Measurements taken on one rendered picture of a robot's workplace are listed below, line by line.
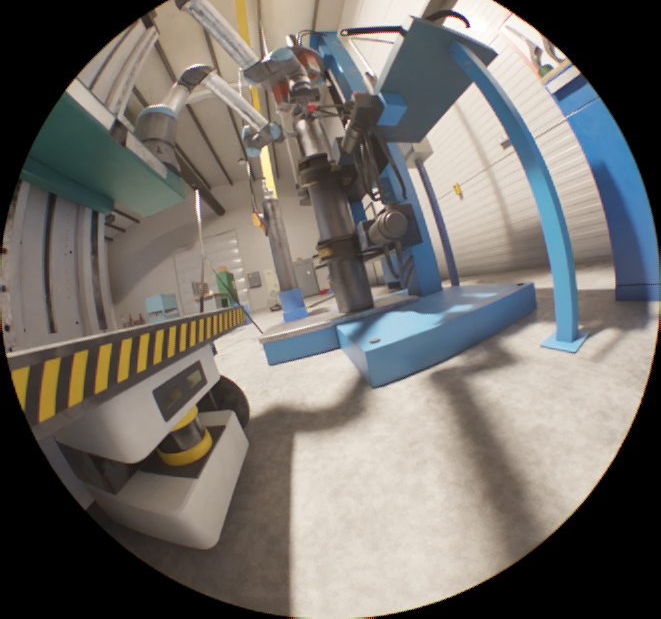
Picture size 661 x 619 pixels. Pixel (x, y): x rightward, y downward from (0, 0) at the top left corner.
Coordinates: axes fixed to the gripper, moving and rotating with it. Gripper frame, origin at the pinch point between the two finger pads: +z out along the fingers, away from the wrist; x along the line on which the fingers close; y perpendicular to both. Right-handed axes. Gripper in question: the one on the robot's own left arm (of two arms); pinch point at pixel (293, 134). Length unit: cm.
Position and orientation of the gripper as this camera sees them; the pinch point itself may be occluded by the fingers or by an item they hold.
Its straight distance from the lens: 160.5
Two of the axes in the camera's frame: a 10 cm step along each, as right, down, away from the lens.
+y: -4.8, 1.1, 8.7
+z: 8.4, -2.1, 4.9
